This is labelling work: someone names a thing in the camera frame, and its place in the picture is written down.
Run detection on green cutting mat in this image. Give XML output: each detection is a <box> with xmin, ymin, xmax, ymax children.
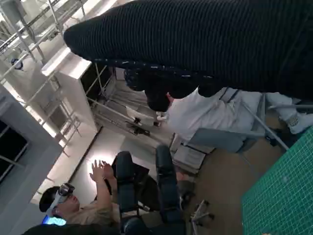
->
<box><xmin>241</xmin><ymin>126</ymin><xmax>313</xmax><ymax>235</ymax></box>

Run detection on white pipe frame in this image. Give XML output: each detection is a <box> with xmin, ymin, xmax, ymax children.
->
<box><xmin>0</xmin><ymin>0</ymin><xmax>83</xmax><ymax>157</ymax></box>

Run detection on large white display cabinet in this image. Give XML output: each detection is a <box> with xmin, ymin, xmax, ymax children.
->
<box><xmin>41</xmin><ymin>47</ymin><xmax>116</xmax><ymax>134</ymax></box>

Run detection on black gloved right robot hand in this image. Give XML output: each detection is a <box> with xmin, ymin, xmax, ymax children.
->
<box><xmin>63</xmin><ymin>0</ymin><xmax>313</xmax><ymax>112</ymax></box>

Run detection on small white cabinet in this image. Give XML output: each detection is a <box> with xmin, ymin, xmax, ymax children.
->
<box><xmin>171</xmin><ymin>133</ymin><xmax>212</xmax><ymax>175</ymax></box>

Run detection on person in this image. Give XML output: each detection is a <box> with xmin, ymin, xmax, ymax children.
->
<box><xmin>156</xmin><ymin>87</ymin><xmax>313</xmax><ymax>147</ymax></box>
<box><xmin>23</xmin><ymin>159</ymin><xmax>118</xmax><ymax>235</ymax></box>

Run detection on headset with white strap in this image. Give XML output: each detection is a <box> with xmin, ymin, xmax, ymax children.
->
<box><xmin>41</xmin><ymin>182</ymin><xmax>75</xmax><ymax>226</ymax></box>

